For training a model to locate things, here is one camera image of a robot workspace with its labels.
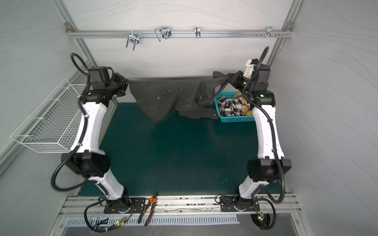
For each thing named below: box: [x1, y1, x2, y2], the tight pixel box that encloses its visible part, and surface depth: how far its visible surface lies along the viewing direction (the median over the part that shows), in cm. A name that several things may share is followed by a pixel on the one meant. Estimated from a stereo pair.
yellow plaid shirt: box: [234, 91, 253, 117], surface depth 108 cm
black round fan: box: [250, 213, 271, 228], surface depth 73 cm
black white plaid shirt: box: [217, 95, 244, 117], surface depth 108 cm
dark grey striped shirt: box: [128, 71, 233, 123], surface depth 95 cm
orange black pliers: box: [137, 190, 159, 227], surface depth 74 cm
